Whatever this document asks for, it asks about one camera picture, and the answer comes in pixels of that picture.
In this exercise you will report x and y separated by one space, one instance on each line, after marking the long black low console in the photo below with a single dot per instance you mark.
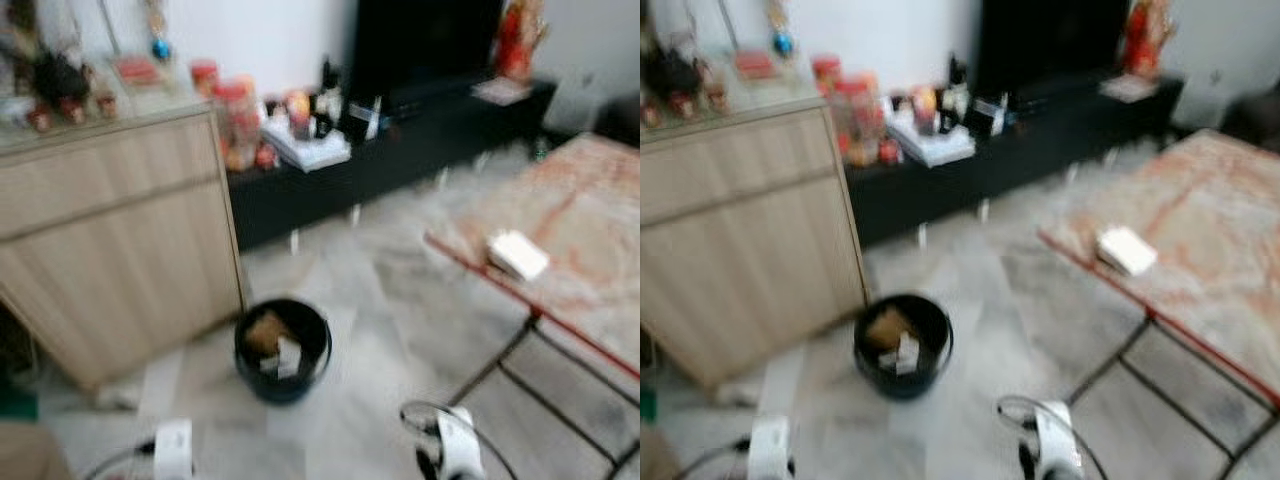
400 165
1030 160

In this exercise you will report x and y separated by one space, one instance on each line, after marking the black round rubbish bin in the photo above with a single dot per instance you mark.
310 372
930 368

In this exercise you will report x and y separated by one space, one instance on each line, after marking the dark glass bottle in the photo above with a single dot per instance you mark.
327 100
956 95

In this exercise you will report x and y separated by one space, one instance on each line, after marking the white flat box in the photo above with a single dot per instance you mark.
518 255
1127 250

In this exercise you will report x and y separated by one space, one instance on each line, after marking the red and gold figurine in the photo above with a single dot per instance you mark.
520 40
1147 36

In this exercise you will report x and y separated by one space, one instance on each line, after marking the pink flat box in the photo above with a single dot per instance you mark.
760 66
138 72

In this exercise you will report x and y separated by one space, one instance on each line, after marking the black metal table frame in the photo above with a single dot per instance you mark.
1140 378
520 380

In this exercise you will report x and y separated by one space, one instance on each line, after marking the white crumpled paper trash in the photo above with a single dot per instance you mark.
907 355
288 358

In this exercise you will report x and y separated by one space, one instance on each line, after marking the black television screen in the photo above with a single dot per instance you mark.
1050 42
425 45

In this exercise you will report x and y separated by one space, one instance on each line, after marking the small red-lidded jar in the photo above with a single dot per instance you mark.
204 76
826 72

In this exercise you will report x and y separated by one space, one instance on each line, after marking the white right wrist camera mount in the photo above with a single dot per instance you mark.
460 448
1060 442

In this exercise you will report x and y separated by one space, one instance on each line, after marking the light wooden sideboard cabinet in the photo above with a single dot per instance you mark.
110 230
745 225

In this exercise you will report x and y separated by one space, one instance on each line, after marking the dark decorative plant arrangement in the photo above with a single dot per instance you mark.
62 85
682 78

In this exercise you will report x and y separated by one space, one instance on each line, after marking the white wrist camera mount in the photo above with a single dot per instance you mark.
1060 442
173 452
460 448
769 448

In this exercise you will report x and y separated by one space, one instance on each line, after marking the marble table with red edge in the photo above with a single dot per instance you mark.
1210 215
585 215

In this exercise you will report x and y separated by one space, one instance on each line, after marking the white stack of books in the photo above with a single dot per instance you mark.
308 150
930 146

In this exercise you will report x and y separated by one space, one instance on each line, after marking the tall red-lidded snack jar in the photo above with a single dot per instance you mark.
861 120
237 125

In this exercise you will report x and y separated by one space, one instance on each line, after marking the brown crumpled paper trash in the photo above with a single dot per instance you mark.
266 332
888 327

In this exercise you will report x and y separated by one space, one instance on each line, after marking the blue round ornament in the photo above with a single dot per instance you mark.
783 44
161 49

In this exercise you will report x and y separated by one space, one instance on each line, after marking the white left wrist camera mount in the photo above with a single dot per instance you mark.
173 452
769 448

